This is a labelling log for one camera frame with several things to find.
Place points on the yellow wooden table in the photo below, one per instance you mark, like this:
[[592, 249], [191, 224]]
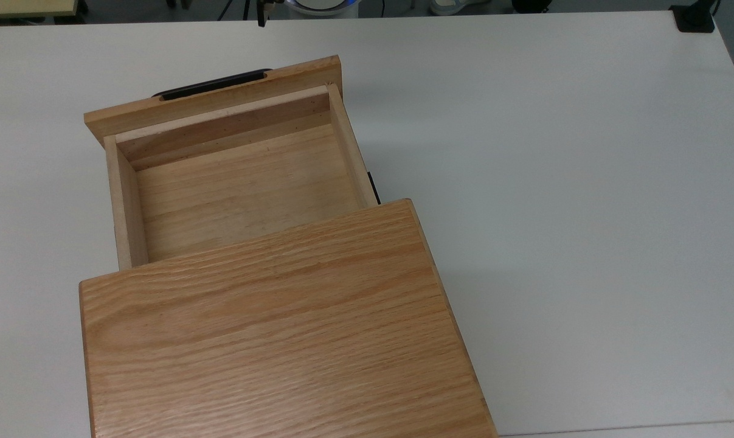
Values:
[[23, 7]]

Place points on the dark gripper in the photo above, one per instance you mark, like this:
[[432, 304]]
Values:
[[274, 3]]

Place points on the black drawer slide rail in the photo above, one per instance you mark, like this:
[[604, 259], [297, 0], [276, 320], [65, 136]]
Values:
[[374, 188]]

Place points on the grey white device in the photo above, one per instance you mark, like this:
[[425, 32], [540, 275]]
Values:
[[455, 6]]

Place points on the wooden drawer cabinet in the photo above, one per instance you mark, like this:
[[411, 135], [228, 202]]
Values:
[[281, 340]]

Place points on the wooden sliding drawer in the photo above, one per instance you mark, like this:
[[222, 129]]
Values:
[[239, 188]]

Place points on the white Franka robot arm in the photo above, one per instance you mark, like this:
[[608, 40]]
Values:
[[321, 6]]

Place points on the black tripod legs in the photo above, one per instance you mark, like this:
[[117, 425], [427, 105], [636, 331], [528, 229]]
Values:
[[245, 7]]

